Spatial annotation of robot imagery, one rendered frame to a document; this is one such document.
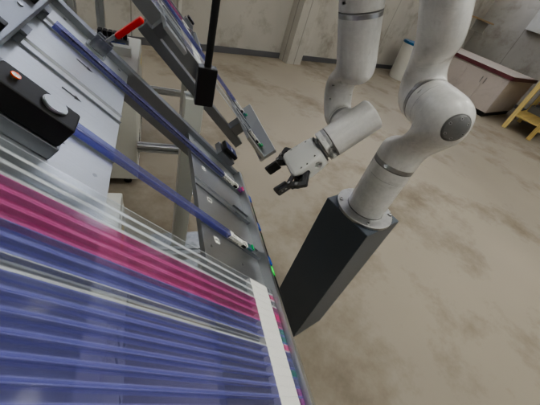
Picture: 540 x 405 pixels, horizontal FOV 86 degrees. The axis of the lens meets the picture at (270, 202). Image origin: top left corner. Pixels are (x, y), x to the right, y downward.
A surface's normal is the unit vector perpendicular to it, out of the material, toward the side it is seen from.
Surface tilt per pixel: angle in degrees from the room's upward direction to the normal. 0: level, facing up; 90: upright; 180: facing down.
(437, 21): 108
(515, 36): 90
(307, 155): 49
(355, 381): 0
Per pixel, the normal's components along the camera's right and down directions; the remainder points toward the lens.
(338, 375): 0.27, -0.73
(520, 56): -0.79, 0.22
